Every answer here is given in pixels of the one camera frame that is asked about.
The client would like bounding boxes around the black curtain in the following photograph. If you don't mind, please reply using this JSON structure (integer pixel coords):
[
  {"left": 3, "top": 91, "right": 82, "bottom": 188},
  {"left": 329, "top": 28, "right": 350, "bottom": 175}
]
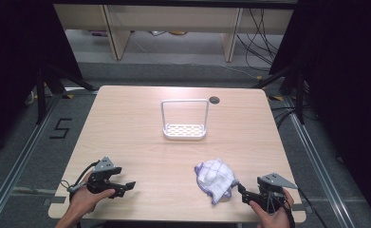
[
  {"left": 0, "top": 0, "right": 83, "bottom": 160},
  {"left": 268, "top": 0, "right": 371, "bottom": 222}
]

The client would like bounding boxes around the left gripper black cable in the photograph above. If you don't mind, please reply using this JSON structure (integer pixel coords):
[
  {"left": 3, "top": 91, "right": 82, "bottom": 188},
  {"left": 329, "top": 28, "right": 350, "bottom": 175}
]
[{"left": 60, "top": 161, "right": 101, "bottom": 203}]

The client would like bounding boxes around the white purple-checked dishcloth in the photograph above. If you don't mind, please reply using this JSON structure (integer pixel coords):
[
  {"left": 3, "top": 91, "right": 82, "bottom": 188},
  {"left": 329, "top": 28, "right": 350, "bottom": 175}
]
[{"left": 194, "top": 158, "right": 239, "bottom": 205}]

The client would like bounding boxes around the bundle of black floor cables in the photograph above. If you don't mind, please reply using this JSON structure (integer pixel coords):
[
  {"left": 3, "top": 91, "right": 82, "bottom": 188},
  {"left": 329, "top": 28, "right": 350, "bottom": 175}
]
[{"left": 236, "top": 8, "right": 284, "bottom": 71}]

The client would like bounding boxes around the person's left hand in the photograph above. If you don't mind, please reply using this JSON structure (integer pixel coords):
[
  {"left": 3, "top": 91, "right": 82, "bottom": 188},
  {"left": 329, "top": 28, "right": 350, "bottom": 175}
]
[{"left": 66, "top": 181, "right": 116, "bottom": 219}]

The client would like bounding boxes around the black metal stand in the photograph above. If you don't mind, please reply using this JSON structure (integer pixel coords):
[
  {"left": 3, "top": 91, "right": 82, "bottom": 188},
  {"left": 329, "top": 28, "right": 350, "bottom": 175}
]
[
  {"left": 35, "top": 63, "right": 98, "bottom": 125},
  {"left": 252, "top": 63, "right": 306, "bottom": 125}
]

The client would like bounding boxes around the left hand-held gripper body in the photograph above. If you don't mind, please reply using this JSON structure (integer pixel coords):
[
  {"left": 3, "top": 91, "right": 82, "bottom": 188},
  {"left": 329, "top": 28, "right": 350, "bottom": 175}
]
[{"left": 86, "top": 156, "right": 124, "bottom": 195}]

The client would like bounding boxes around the aluminium floor rail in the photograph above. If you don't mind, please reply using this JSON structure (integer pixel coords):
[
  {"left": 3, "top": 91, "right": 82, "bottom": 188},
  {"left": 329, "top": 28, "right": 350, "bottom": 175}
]
[
  {"left": 282, "top": 94, "right": 371, "bottom": 228},
  {"left": 0, "top": 91, "right": 65, "bottom": 228}
]

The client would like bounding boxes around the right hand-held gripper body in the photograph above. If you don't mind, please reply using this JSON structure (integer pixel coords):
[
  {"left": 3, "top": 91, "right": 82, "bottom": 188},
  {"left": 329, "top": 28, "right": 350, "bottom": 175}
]
[{"left": 250, "top": 172, "right": 299, "bottom": 215}]

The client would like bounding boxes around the beige wooden desk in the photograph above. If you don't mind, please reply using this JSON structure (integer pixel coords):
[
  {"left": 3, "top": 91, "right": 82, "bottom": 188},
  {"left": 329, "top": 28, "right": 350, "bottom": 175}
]
[{"left": 53, "top": 3, "right": 295, "bottom": 63}]

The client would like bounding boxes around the person's right hand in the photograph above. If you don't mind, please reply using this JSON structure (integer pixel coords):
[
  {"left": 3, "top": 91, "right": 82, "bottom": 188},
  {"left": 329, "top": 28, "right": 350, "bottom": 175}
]
[{"left": 249, "top": 188, "right": 295, "bottom": 228}]

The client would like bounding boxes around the white floor cable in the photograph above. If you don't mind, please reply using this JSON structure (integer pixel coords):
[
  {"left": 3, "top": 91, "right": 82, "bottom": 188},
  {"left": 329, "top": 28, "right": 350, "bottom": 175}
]
[{"left": 220, "top": 64, "right": 261, "bottom": 80}]

